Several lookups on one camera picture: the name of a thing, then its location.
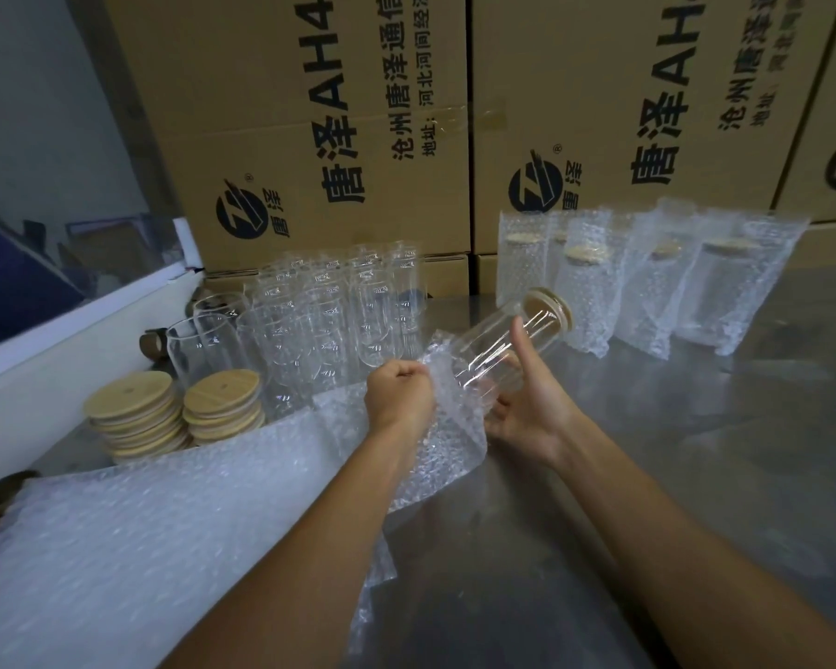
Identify low cardboard box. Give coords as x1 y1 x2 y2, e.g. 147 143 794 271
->
474 252 504 296
201 253 472 299
784 219 836 271

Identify row of bubble-wrapped jars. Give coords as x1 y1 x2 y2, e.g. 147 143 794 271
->
496 196 813 361

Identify person's left forearm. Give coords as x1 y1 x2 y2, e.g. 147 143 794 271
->
157 419 434 669

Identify person's left hand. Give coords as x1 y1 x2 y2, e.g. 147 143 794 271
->
364 358 438 448

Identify brown tape roll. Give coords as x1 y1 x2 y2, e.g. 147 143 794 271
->
138 328 176 361

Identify glass jar with wooden lid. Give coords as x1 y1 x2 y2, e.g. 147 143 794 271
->
451 287 574 420

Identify stacks of round wooden lids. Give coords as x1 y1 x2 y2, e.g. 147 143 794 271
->
84 369 267 462

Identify clear bubble wrap bag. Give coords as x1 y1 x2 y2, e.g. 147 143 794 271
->
312 329 490 516

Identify pile of bubble wrap sheets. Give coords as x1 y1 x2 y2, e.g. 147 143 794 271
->
0 383 399 669

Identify white window frame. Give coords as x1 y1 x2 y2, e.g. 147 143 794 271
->
0 216 206 497

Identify group of empty glass jars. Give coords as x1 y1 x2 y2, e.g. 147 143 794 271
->
166 242 431 422

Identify person's right hand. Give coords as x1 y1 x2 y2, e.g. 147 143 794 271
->
484 316 588 469

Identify large printed cardboard box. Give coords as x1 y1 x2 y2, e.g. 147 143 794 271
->
468 0 836 253
772 0 836 223
101 0 473 274

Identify person's right forearm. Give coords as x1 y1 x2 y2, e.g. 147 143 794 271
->
547 421 836 669

